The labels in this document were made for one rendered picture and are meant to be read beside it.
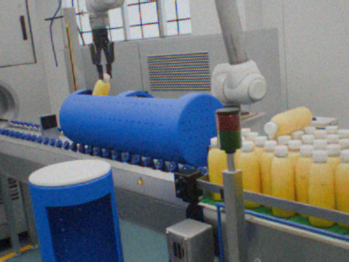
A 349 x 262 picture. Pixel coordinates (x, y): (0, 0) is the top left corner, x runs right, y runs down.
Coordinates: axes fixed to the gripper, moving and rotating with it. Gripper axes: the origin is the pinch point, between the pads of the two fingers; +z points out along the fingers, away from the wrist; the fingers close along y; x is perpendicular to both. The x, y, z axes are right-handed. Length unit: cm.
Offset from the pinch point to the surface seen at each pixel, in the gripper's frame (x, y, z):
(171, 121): 59, 13, 17
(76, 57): -77, -32, -7
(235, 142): 110, 38, 15
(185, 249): 85, 36, 51
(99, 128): 12.2, 14.4, 23.5
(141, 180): 36, 13, 44
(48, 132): -64, 1, 34
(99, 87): -1.5, 2.9, 6.9
